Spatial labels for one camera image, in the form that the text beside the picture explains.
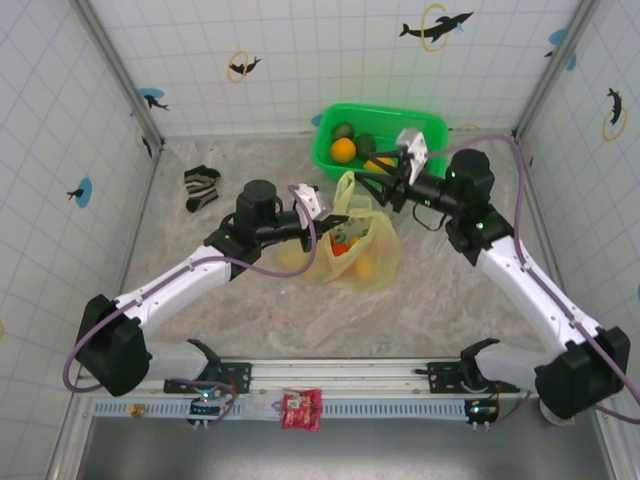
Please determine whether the green plastic basket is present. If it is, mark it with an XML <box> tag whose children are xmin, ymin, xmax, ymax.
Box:
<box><xmin>310</xmin><ymin>102</ymin><xmax>450</xmax><ymax>184</ymax></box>

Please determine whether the yellow-green avocado print plastic bag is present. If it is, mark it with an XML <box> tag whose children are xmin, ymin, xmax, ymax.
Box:
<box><xmin>277</xmin><ymin>169</ymin><xmax>404</xmax><ymax>294</ymax></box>

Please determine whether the yellow fake lemon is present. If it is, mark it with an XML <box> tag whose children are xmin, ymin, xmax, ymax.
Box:
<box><xmin>363</xmin><ymin>155</ymin><xmax>399</xmax><ymax>175</ymax></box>

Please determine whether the fake orange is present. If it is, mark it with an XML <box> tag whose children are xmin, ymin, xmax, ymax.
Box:
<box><xmin>329</xmin><ymin>138</ymin><xmax>358</xmax><ymax>164</ymax></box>

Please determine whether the black and white striped sock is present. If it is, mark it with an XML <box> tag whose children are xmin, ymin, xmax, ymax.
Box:
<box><xmin>183</xmin><ymin>164</ymin><xmax>222</xmax><ymax>214</ymax></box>

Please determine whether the red snack packet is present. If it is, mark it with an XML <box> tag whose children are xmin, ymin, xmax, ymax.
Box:
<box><xmin>281</xmin><ymin>388</ymin><xmax>324</xmax><ymax>431</ymax></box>

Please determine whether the controller board with green light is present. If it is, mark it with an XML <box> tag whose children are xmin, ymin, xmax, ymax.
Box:
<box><xmin>187</xmin><ymin>384</ymin><xmax>240</xmax><ymax>430</ymax></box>
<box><xmin>463</xmin><ymin>397</ymin><xmax>501</xmax><ymax>431</ymax></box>

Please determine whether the grey metal panel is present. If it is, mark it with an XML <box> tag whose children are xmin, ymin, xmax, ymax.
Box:
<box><xmin>74</xmin><ymin>418</ymin><xmax>614</xmax><ymax>480</ymax></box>

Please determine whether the clear suction cup holder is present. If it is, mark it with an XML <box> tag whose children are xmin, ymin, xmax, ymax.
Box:
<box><xmin>539</xmin><ymin>399</ymin><xmax>576</xmax><ymax>429</ymax></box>

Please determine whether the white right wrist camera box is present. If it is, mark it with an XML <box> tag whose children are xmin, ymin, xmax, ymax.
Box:
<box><xmin>394</xmin><ymin>128</ymin><xmax>430</xmax><ymax>185</ymax></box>

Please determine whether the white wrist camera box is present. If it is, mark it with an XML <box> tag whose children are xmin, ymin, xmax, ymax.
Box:
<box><xmin>292</xmin><ymin>183</ymin><xmax>334</xmax><ymax>221</ymax></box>
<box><xmin>394</xmin><ymin>128</ymin><xmax>430</xmax><ymax>185</ymax></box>

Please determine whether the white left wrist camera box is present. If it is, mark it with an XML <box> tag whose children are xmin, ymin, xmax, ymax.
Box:
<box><xmin>292</xmin><ymin>183</ymin><xmax>334</xmax><ymax>221</ymax></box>

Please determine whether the thin black cable loop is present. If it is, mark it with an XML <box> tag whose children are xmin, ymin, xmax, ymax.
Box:
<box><xmin>412</xmin><ymin>202</ymin><xmax>449</xmax><ymax>232</ymax></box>

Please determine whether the aluminium side rail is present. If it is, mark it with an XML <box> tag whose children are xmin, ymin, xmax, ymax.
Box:
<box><xmin>512</xmin><ymin>132</ymin><xmax>571</xmax><ymax>301</ymax></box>

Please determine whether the aluminium rear rail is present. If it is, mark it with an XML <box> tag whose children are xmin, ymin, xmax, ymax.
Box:
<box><xmin>159</xmin><ymin>130</ymin><xmax>519</xmax><ymax>141</ymax></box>

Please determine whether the aluminium corner post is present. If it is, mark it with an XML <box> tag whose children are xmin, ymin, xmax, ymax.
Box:
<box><xmin>514</xmin><ymin>0</ymin><xmax>601</xmax><ymax>141</ymax></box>
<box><xmin>74</xmin><ymin>0</ymin><xmax>166</xmax><ymax>151</ymax></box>

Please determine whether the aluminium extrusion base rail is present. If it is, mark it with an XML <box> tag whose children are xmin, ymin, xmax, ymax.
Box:
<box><xmin>74</xmin><ymin>357</ymin><xmax>541</xmax><ymax>399</ymax></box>

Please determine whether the large dolphin ring sticker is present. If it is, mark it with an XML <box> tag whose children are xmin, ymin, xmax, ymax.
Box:
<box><xmin>398</xmin><ymin>3</ymin><xmax>475</xmax><ymax>54</ymax></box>

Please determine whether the small dolphin ring sticker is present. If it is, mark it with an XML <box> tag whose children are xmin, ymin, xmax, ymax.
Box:
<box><xmin>227</xmin><ymin>49</ymin><xmax>263</xmax><ymax>84</ymax></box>

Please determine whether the upright dolphin ring sticker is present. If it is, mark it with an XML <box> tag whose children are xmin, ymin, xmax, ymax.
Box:
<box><xmin>601</xmin><ymin>87</ymin><xmax>629</xmax><ymax>142</ymax></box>

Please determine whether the white slotted cable duct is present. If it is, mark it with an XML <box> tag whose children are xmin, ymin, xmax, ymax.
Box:
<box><xmin>92</xmin><ymin>399</ymin><xmax>471</xmax><ymax>420</ymax></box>

